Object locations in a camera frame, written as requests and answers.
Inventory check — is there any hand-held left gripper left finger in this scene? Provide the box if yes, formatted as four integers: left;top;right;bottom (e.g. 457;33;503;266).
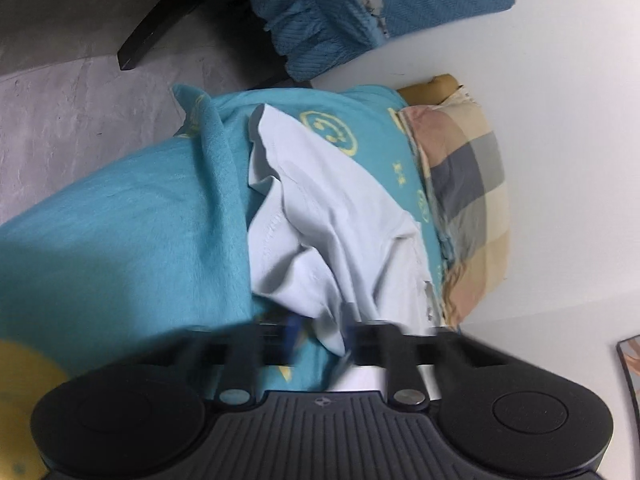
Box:
150;316;303;406

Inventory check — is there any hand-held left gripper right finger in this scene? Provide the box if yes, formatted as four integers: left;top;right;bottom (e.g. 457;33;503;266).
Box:
342;322;501;408

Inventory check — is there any plaid pillow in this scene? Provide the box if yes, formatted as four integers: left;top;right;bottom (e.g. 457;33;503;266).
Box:
395;91;511;328

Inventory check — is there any white t-shirt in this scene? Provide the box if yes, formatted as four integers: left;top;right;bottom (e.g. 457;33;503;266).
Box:
246;104;443;361

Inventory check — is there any brown cushion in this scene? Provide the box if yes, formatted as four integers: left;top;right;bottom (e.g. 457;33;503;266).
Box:
397;74;461;108

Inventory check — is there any leaf print wall picture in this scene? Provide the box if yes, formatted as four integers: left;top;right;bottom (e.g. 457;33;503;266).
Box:
616;332;640;396

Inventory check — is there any bed with teal sheet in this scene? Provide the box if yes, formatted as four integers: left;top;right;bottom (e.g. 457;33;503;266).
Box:
0;85;451;480

